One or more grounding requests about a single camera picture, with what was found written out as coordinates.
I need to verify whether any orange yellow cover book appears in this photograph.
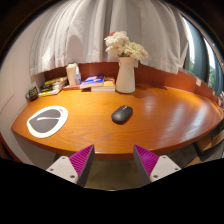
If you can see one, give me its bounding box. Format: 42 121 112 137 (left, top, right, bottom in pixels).
90 77 116 93

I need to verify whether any white curtain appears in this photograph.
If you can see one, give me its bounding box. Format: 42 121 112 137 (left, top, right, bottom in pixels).
29 0 189 77

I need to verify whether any black spine book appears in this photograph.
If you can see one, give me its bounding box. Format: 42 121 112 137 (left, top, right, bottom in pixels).
39 81 68 90
39 84 66 94

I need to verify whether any clear spray bottle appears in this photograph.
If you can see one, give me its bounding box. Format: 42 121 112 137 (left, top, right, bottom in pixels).
75 66 82 85

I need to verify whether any white yellow spine book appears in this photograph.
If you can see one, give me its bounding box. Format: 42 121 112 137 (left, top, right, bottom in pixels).
38 88 64 98

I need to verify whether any white ceramic vase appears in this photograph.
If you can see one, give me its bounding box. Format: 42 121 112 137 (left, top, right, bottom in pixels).
115 56 137 94

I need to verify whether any cream lidded tumbler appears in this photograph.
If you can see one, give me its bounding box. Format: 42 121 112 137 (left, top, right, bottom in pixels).
65 62 79 86

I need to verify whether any red brown book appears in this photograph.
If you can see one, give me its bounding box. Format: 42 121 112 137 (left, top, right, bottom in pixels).
62 84 82 91

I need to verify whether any dark mug with green inside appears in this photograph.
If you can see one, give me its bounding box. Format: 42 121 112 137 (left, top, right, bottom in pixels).
25 85 40 102

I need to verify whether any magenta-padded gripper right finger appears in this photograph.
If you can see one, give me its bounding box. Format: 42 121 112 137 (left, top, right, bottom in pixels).
133 144 182 186

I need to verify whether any black computer mouse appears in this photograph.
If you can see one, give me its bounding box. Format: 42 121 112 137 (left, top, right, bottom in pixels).
111 104 134 125

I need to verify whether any white grey round mouse pad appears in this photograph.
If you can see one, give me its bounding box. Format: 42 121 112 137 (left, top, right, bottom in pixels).
26 105 69 139

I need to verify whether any wooden chair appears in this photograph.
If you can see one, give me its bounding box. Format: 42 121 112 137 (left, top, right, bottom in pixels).
184 129 224 168

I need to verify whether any window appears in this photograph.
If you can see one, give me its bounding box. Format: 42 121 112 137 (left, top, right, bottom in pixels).
181 14 224 98

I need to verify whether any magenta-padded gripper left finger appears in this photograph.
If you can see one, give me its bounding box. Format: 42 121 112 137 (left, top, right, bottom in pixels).
45 144 96 188

